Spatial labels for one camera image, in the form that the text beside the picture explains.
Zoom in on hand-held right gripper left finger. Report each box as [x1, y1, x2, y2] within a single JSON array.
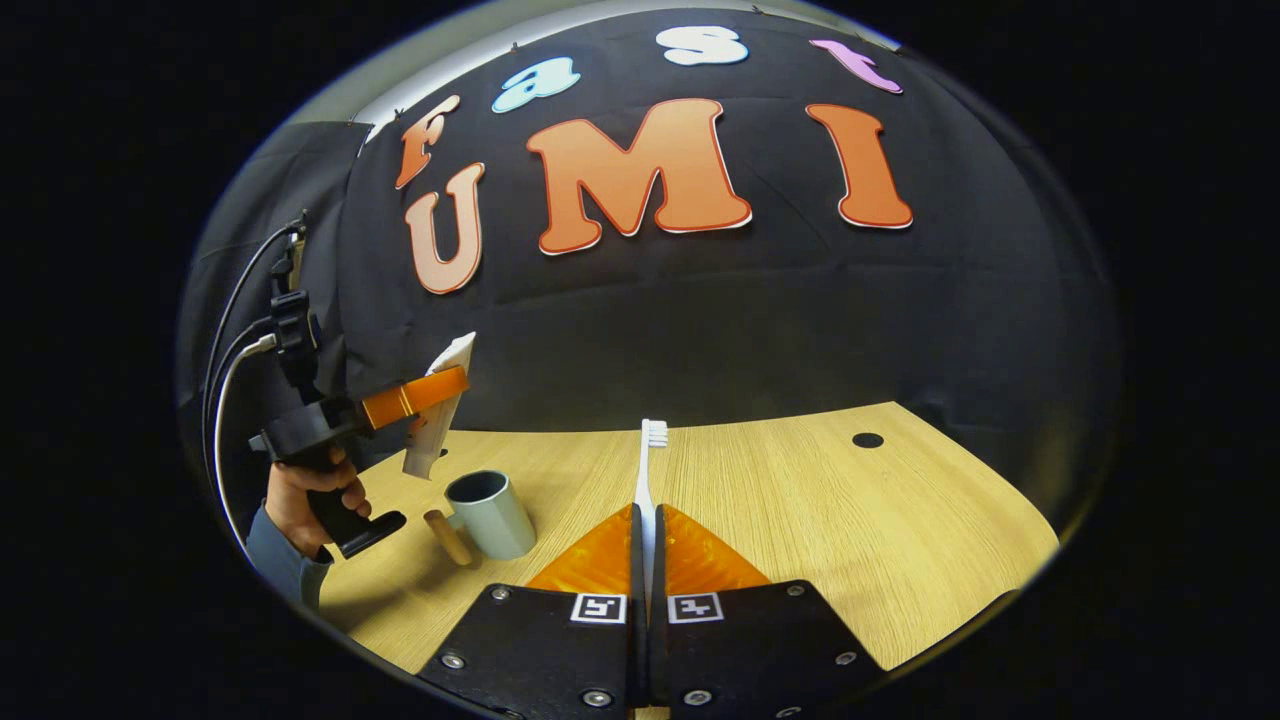
[[418, 504, 648, 720]]

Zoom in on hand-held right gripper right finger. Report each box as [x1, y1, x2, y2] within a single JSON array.
[[647, 504, 887, 720]]

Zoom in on white toothpaste tube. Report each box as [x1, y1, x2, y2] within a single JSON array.
[[403, 332, 477, 481]]

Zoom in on grey-green cup with wooden handle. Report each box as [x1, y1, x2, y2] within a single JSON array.
[[423, 470, 538, 568]]

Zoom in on white toothbrush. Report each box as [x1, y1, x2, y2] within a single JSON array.
[[633, 418, 669, 611]]

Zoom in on black backdrop cloth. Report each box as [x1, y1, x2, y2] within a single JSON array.
[[180, 5, 1121, 501]]

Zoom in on white cable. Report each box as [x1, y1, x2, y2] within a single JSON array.
[[208, 333, 279, 556]]

